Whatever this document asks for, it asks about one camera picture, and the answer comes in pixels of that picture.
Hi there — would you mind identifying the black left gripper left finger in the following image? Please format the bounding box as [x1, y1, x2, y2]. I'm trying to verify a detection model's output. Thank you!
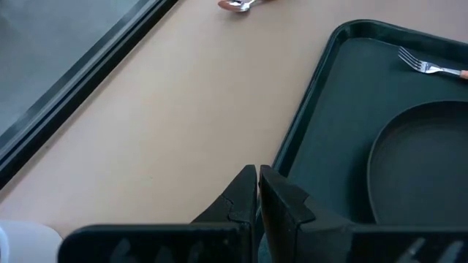
[57, 164, 258, 263]

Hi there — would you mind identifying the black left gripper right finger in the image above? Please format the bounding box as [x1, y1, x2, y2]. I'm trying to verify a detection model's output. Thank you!
[258, 164, 468, 263]

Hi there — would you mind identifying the dark green plastic tray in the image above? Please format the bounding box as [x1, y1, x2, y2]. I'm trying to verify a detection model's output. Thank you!
[272, 19, 468, 226]

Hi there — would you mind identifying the black round plate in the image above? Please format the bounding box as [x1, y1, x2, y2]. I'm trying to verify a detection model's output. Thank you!
[366, 100, 468, 226]

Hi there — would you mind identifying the spoon with orange handle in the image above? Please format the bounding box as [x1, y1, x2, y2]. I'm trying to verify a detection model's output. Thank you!
[217, 0, 265, 13]

